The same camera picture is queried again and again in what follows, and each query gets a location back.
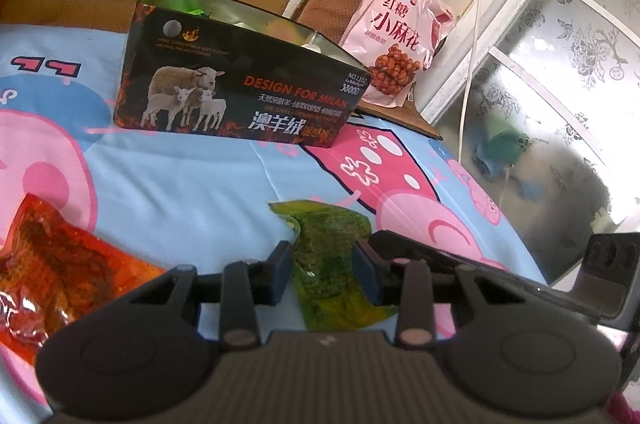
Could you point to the dark cardboard box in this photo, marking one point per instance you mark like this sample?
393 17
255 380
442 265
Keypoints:
200 53

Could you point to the cartoon pig printed bedsheet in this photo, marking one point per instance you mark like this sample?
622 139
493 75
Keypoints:
175 184

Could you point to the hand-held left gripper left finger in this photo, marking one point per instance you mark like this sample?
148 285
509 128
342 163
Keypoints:
280 271

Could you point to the green object behind glass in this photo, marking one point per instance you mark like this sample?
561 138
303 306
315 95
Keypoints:
505 143

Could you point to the olive green snack packet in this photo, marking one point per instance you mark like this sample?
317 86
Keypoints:
325 264

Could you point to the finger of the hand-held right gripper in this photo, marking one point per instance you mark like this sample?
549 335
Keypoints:
530 286

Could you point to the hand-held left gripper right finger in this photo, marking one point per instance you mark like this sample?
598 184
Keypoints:
365 274

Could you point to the pink snack bag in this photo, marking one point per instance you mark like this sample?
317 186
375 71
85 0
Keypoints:
390 13

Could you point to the frosted glass window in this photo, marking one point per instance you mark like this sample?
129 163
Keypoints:
575 103

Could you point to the red snack packet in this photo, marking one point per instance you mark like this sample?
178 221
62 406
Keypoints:
60 269

